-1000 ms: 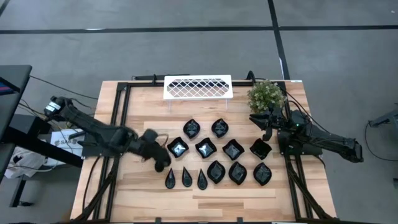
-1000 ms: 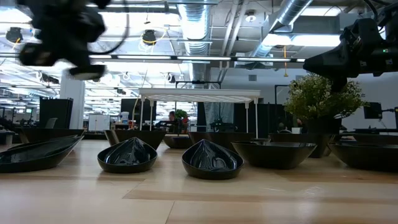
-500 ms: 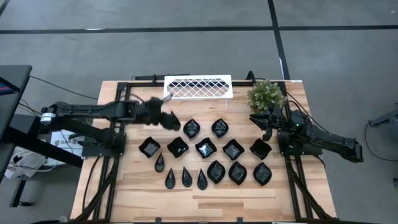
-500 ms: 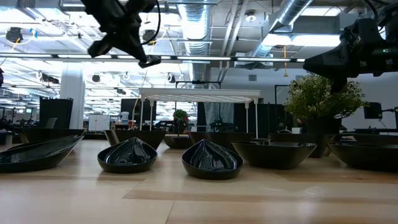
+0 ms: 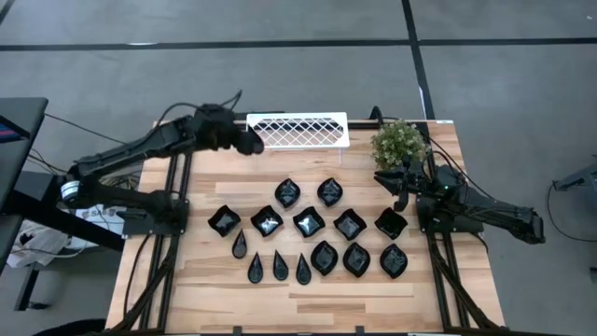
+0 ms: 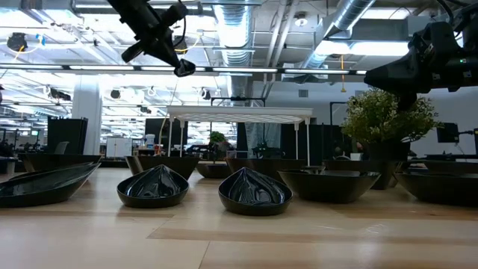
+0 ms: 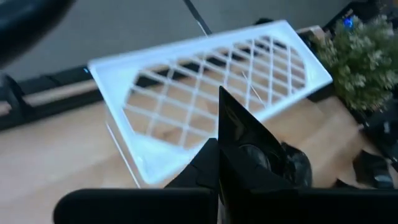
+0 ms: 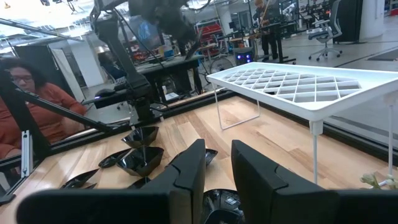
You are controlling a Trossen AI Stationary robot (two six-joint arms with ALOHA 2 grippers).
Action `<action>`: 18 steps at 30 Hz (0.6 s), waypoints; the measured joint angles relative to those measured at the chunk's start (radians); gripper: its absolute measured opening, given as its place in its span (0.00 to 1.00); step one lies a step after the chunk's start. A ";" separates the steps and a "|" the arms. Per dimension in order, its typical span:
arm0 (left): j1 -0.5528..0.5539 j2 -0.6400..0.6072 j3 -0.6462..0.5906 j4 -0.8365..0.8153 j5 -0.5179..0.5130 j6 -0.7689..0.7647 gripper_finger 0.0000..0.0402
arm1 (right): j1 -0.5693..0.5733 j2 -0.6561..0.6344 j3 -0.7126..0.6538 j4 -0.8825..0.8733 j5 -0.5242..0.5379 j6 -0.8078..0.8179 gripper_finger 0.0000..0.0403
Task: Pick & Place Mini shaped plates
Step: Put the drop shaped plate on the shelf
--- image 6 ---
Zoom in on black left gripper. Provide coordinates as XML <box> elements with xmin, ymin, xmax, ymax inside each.
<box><xmin>120</xmin><ymin>9</ymin><xmax>196</xmax><ymax>78</ymax></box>

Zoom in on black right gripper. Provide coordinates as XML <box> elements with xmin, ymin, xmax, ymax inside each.
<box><xmin>364</xmin><ymin>21</ymin><xmax>464</xmax><ymax>111</ymax></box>

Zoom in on black wavy square mini plate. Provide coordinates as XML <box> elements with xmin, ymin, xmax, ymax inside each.
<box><xmin>225</xmin><ymin>157</ymin><xmax>308</xmax><ymax>184</ymax></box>
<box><xmin>124</xmin><ymin>155</ymin><xmax>202</xmax><ymax>181</ymax></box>
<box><xmin>17</xmin><ymin>152</ymin><xmax>102</xmax><ymax>173</ymax></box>

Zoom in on black leaf-shaped mini plate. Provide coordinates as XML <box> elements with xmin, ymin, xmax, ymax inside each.
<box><xmin>394</xmin><ymin>170</ymin><xmax>478</xmax><ymax>208</ymax></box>
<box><xmin>195</xmin><ymin>162</ymin><xmax>233</xmax><ymax>179</ymax></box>
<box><xmin>278</xmin><ymin>170</ymin><xmax>382</xmax><ymax>205</ymax></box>

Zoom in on black teardrop mini plate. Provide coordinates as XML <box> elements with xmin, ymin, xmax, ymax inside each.
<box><xmin>0</xmin><ymin>162</ymin><xmax>102</xmax><ymax>209</ymax></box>
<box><xmin>116</xmin><ymin>164</ymin><xmax>190</xmax><ymax>209</ymax></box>
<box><xmin>218</xmin><ymin>167</ymin><xmax>294</xmax><ymax>217</ymax></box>

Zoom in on bright ceiling light panel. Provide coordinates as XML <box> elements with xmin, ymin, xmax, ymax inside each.
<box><xmin>315</xmin><ymin>39</ymin><xmax>411</xmax><ymax>58</ymax></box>

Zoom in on green potted plant black pot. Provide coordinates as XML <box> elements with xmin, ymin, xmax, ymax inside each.
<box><xmin>340</xmin><ymin>88</ymin><xmax>444</xmax><ymax>191</ymax></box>

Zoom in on black monitor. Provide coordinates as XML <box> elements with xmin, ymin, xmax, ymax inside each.
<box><xmin>435</xmin><ymin>122</ymin><xmax>461</xmax><ymax>144</ymax></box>

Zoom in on long ceiling light bar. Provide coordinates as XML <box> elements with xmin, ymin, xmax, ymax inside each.
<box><xmin>0</xmin><ymin>64</ymin><xmax>369</xmax><ymax>76</ymax></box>

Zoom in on white mesh shelf rack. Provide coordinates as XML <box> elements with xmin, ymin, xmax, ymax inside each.
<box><xmin>166</xmin><ymin>105</ymin><xmax>314</xmax><ymax>167</ymax></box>

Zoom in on green background plant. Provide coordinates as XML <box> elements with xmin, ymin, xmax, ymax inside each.
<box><xmin>208</xmin><ymin>130</ymin><xmax>228</xmax><ymax>146</ymax></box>

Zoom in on white building column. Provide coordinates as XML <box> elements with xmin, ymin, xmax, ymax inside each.
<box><xmin>72</xmin><ymin>80</ymin><xmax>103</xmax><ymax>156</ymax></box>

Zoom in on black partition panel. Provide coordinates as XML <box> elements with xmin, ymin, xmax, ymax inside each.
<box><xmin>279</xmin><ymin>123</ymin><xmax>353</xmax><ymax>162</ymax></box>
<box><xmin>46</xmin><ymin>117</ymin><xmax>89</xmax><ymax>156</ymax></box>

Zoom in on white cabinet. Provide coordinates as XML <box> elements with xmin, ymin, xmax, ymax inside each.
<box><xmin>105</xmin><ymin>137</ymin><xmax>133</xmax><ymax>158</ymax></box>

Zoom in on black left wrist camera cable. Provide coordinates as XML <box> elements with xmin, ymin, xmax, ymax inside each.
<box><xmin>172</xmin><ymin>13</ymin><xmax>187</xmax><ymax>52</ymax></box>

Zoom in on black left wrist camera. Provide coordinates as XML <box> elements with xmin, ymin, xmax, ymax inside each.
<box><xmin>159</xmin><ymin>2</ymin><xmax>189</xmax><ymax>25</ymax></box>

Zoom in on yellow hanging cord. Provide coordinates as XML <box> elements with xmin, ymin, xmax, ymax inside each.
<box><xmin>339</xmin><ymin>55</ymin><xmax>347</xmax><ymax>93</ymax></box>

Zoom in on silver round air duct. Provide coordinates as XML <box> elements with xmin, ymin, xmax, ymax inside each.
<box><xmin>213</xmin><ymin>2</ymin><xmax>255</xmax><ymax>99</ymax></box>
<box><xmin>298</xmin><ymin>0</ymin><xmax>377</xmax><ymax>70</ymax></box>

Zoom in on black metal stand frame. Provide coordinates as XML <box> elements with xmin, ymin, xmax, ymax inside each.
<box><xmin>210</xmin><ymin>96</ymin><xmax>267</xmax><ymax>108</ymax></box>

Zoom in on black ceiling camera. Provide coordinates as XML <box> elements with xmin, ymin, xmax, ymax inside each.
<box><xmin>6</xmin><ymin>32</ymin><xmax>28</xmax><ymax>52</ymax></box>

